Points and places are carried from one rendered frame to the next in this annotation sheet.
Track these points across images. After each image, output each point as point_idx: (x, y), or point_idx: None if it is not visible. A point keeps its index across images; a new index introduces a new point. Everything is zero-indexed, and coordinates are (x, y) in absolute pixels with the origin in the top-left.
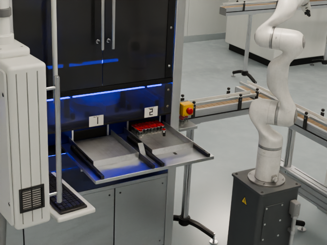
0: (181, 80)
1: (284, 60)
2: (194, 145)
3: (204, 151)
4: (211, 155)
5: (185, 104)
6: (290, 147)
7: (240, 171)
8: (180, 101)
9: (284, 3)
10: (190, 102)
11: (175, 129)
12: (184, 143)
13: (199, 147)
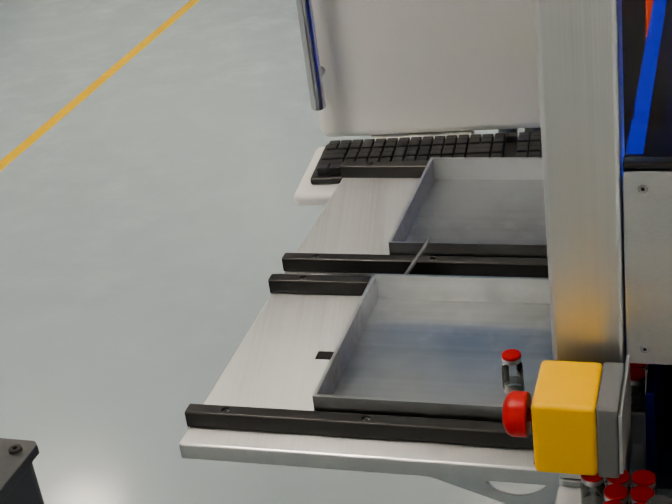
0: (544, 189)
1: None
2: (303, 410)
3: (221, 405)
4: (189, 435)
5: (543, 368)
6: None
7: (11, 472)
8: (614, 374)
9: None
10: (564, 402)
11: (496, 405)
12: (327, 366)
13: (269, 413)
